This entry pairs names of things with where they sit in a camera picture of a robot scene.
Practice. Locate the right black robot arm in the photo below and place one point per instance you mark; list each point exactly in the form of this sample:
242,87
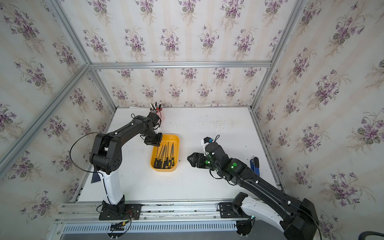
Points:
296,219

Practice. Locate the dark blue notebook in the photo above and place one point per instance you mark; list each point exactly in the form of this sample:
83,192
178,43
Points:
96,177

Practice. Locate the yellow plastic storage tray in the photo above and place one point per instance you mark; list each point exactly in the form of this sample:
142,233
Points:
167,139

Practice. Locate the blue handled tool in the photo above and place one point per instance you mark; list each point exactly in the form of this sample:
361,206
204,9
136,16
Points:
255,165

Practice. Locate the pens in cup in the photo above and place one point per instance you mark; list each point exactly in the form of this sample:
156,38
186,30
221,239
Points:
156,107

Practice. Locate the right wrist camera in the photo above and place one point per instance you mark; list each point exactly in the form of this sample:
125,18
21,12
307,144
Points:
207,144

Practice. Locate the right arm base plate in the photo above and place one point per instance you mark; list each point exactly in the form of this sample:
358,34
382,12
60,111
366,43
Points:
228,211

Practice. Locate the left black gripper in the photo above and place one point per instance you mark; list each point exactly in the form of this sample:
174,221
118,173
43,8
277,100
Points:
156,143

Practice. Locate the aluminium mounting rail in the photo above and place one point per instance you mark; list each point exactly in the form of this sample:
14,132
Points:
150,211

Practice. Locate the yellow-black file tool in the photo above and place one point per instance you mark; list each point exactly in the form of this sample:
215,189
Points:
164,157
167,163
172,159
158,156
156,161
159,163

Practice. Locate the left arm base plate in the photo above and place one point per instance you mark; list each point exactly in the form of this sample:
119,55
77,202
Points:
121,211

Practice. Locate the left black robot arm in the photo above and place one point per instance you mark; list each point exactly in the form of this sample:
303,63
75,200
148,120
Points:
106,155

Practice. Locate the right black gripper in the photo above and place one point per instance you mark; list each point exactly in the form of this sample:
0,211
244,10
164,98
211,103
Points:
195,156

